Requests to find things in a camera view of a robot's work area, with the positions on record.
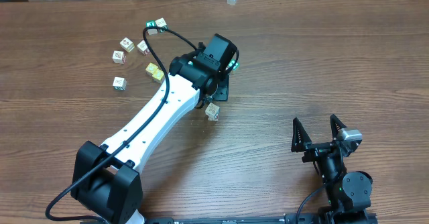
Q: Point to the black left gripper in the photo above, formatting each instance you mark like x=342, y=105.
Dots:
x=222, y=90

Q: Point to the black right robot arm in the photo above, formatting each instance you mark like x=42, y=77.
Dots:
x=348, y=192

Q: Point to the green letter block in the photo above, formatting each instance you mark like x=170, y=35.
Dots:
x=151, y=30

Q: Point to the yellow letter G block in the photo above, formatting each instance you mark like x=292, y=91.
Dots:
x=151, y=68

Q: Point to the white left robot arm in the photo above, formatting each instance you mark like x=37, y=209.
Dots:
x=108, y=174

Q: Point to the teal number block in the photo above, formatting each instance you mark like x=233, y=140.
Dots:
x=161, y=23

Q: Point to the yellow letter O block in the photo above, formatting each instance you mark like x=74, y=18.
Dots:
x=158, y=76

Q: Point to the red edged wooden block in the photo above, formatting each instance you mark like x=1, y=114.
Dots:
x=216, y=118

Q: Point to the teal edged picture block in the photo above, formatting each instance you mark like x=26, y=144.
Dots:
x=119, y=83

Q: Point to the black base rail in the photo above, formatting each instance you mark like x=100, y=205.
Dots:
x=285, y=219

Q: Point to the red letter U block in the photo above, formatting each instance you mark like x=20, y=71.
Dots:
x=143, y=48

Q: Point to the red edged picture block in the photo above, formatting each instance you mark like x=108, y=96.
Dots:
x=119, y=57

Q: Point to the wooden picture block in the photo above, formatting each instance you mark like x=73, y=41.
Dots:
x=212, y=110

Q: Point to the green number 4 block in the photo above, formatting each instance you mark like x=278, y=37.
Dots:
x=233, y=65

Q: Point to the yellow edged picture block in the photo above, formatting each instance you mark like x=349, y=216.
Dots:
x=127, y=44

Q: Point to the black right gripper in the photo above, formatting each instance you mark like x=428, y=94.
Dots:
x=301, y=141

